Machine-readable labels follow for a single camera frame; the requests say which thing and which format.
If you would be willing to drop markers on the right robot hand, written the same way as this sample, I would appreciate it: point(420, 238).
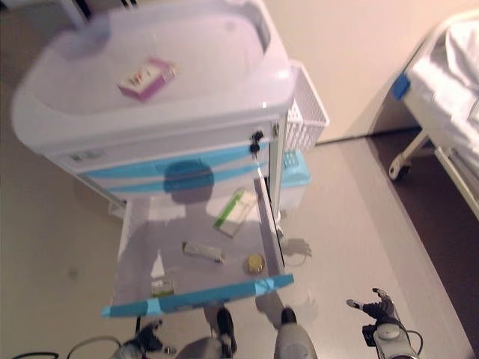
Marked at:
point(381, 312)

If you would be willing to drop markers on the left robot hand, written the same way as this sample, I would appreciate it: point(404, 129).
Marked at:
point(151, 338)

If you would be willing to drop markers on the blue white cart drawer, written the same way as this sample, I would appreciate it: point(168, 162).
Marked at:
point(123, 170)
point(142, 185)
point(206, 297)

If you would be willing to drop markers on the purple white medicine box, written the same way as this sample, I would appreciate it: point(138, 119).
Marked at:
point(146, 80)

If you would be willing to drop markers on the long grey medicine box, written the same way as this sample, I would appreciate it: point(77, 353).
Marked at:
point(202, 251)

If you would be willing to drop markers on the green white medicine box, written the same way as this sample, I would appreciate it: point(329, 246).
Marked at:
point(234, 213)

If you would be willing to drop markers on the small green white box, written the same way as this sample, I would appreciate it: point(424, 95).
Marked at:
point(162, 288)

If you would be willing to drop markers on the bed caster wheel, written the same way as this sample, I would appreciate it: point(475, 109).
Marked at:
point(398, 169)

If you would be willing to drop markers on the blue lid waste bin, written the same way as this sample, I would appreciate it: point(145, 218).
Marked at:
point(295, 175)

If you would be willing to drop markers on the silver side lock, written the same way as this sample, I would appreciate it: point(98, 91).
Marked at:
point(275, 131)

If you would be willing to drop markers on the black keys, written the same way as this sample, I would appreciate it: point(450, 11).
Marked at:
point(256, 142)

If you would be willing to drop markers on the white perforated basket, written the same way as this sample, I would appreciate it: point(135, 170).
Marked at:
point(307, 112)

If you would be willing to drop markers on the white blue medical cart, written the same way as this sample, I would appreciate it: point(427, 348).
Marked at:
point(149, 123)

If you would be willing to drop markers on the blue bed tag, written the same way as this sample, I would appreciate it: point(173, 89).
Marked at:
point(401, 86)

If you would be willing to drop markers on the white hospital bed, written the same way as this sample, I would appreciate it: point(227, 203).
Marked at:
point(449, 82)

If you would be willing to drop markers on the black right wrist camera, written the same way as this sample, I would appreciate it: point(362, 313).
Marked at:
point(368, 336)

